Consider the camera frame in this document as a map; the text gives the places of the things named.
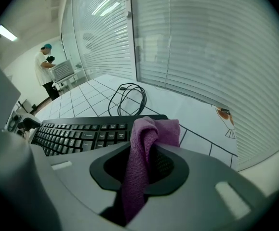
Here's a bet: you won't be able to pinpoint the white grille appliance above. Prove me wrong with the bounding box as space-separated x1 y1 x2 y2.
48 59 73 82

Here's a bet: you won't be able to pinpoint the ceiling light panel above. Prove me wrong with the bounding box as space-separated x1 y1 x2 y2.
0 24 18 42

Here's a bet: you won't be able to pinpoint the purple cloth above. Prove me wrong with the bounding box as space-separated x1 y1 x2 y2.
120 116 180 225

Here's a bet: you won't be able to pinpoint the black keyboard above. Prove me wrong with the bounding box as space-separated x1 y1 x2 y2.
30 114 170 157

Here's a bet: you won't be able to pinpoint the table with white grid cloth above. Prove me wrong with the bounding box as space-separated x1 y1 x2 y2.
34 74 239 172

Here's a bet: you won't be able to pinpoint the black cable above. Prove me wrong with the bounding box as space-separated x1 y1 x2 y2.
108 83 147 117

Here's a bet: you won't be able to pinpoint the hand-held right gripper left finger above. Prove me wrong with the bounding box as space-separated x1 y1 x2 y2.
30 141 131 231

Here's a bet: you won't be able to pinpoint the white window blinds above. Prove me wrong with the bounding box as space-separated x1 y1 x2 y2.
131 0 279 172

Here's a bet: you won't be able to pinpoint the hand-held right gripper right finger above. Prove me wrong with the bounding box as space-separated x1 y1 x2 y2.
129 143 276 231

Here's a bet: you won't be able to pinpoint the striped glass partition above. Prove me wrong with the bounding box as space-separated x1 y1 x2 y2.
61 0 136 81

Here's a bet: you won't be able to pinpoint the white desk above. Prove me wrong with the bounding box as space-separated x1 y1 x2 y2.
52 67 92 91

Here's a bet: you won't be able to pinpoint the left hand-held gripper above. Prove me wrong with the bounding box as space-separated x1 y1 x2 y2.
5 102 42 144

